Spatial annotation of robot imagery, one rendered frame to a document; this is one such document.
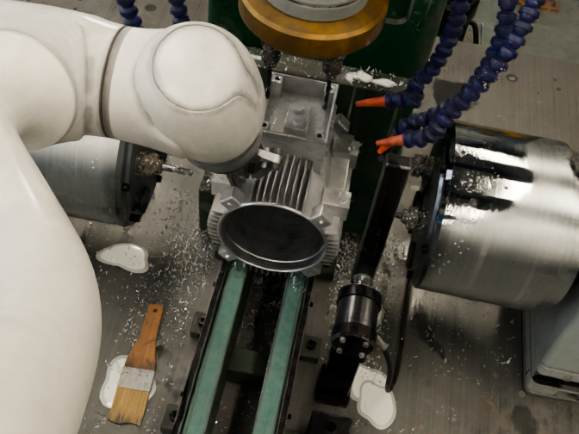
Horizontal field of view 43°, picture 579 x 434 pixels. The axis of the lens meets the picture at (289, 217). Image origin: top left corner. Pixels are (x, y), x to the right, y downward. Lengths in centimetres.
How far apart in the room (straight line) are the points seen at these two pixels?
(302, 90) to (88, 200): 34
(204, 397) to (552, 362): 52
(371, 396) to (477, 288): 26
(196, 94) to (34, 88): 13
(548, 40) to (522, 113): 165
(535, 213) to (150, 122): 55
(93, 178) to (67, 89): 40
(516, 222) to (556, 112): 73
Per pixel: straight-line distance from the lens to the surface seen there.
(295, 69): 109
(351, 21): 87
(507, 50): 84
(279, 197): 98
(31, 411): 30
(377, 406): 117
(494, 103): 165
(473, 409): 121
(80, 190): 104
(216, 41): 59
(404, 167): 84
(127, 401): 115
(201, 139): 61
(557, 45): 329
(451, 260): 100
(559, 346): 115
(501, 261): 100
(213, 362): 105
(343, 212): 102
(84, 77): 64
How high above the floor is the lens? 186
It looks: 52 degrees down
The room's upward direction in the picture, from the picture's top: 9 degrees clockwise
